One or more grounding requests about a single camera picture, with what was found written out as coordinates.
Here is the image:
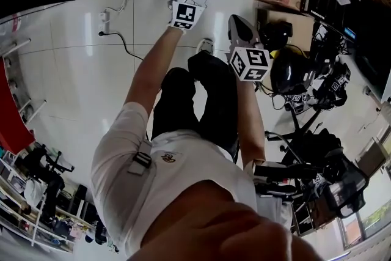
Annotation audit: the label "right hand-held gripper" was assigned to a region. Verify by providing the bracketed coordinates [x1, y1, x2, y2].
[225, 14, 272, 83]

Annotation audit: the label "person's right forearm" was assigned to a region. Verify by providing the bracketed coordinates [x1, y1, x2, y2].
[236, 79, 267, 171]

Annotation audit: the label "person's left forearm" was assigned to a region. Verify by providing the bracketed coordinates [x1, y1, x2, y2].
[123, 26, 185, 116]

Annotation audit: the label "person's white shoe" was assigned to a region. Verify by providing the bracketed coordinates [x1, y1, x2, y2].
[195, 37, 216, 55]

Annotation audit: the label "flat cardboard sheet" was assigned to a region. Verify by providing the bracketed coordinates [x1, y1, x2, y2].
[255, 7, 316, 51]

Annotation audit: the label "black helmet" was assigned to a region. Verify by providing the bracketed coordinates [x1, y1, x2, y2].
[269, 47, 318, 95]

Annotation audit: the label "spare gripper device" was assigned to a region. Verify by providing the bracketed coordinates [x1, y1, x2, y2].
[284, 93, 310, 112]
[316, 62, 352, 108]

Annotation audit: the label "person's black trousers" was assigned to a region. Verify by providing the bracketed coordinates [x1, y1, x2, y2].
[151, 50, 239, 152]

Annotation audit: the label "white power strip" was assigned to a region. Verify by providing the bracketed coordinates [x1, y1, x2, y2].
[98, 9, 111, 34]

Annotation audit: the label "dark monitor screen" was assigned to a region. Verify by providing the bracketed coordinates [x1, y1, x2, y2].
[354, 45, 391, 103]

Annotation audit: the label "black office chair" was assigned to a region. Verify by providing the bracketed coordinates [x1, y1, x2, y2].
[265, 106, 369, 219]

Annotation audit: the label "person's white shirt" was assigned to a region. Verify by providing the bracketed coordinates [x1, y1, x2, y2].
[90, 100, 294, 257]

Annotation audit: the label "person's chin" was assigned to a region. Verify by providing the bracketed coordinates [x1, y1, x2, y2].
[126, 178, 326, 261]

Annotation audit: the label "red tablecloth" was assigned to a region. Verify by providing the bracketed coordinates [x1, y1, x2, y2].
[0, 57, 37, 156]

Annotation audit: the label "white shelf rack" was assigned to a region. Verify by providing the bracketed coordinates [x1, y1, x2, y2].
[0, 158, 97, 254]

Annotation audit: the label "black power cable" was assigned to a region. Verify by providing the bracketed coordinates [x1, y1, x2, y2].
[98, 31, 145, 62]

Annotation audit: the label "grey shoulder strap with buckle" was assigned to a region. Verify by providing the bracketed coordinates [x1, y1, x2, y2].
[127, 139, 153, 177]

